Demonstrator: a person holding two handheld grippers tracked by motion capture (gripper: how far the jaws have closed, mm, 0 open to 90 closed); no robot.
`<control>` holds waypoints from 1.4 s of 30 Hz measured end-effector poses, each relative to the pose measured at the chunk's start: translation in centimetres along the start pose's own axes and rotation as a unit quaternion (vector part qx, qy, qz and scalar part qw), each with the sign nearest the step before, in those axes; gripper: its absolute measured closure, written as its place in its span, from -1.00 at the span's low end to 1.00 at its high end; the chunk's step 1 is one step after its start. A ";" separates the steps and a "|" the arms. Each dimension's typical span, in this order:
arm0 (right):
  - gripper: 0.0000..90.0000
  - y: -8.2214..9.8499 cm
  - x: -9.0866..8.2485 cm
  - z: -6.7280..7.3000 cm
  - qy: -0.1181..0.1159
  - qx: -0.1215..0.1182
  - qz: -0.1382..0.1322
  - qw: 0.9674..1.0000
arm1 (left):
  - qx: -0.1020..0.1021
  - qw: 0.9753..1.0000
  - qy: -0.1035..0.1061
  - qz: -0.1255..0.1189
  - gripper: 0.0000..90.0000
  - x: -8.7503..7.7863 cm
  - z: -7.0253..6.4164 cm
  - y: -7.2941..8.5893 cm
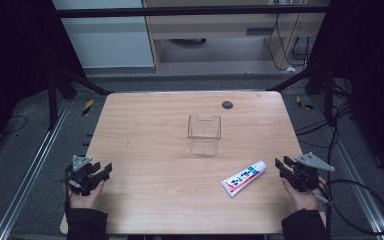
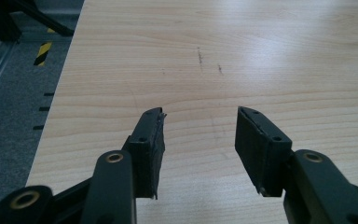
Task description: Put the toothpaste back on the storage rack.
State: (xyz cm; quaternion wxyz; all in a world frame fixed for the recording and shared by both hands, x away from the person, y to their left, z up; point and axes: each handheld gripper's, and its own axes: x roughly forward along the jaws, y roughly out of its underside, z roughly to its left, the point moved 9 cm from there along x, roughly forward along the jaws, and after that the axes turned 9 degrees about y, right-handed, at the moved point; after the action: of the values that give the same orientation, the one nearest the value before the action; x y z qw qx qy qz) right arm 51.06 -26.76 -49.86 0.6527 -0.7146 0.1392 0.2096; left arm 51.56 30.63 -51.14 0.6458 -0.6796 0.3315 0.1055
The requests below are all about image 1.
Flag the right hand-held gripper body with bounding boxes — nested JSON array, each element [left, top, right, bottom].
[[288, 151, 336, 193]]

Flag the person's left hand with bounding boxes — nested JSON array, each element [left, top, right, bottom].
[[67, 179, 106, 210]]

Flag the person's right hand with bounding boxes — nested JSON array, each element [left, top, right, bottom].
[[280, 174, 328, 212]]

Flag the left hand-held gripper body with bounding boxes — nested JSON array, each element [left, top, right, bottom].
[[64, 154, 102, 197]]

